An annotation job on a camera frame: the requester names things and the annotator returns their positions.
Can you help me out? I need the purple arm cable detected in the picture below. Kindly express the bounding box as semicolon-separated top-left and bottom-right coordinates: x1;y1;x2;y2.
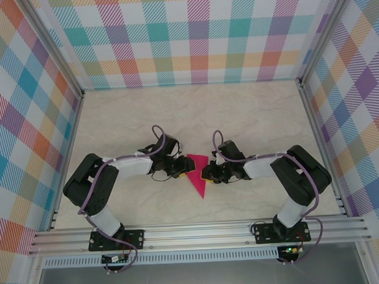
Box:
74;125;172;276
211;126;325;268

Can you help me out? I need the aluminium frame post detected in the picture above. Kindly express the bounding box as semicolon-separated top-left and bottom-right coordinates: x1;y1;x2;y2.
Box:
296;0;360;87
16;0;86;102

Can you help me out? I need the aluminium table side rail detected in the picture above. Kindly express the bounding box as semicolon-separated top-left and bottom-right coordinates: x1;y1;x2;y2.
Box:
298;78;350;220
43;91;90;232

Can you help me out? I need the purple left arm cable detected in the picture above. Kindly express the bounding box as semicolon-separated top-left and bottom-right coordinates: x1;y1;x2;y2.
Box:
74;125;172;276

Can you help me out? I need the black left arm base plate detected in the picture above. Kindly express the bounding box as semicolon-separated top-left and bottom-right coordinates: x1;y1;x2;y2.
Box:
88;229;146;252

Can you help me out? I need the pink square paper sheet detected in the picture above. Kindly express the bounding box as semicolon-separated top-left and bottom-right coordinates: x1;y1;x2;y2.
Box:
185;153;211;200

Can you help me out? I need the grey metal panel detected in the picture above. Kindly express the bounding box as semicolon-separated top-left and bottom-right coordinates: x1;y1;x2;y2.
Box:
34;255;370;284

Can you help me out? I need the slotted grey cable duct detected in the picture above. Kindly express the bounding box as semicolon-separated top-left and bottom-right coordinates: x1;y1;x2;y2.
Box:
43;249;280;268

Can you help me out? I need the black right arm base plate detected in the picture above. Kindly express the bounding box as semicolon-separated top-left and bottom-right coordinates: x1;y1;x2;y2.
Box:
253;221;311;245

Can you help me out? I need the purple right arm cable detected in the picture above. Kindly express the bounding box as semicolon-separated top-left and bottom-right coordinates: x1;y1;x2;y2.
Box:
211;126;325;268

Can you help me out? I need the long aluminium mounting rail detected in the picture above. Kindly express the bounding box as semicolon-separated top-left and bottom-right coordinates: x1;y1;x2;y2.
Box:
27;215;372;256

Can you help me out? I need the small dark circuit board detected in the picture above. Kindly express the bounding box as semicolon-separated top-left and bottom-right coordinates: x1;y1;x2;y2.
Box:
101;253;129;264

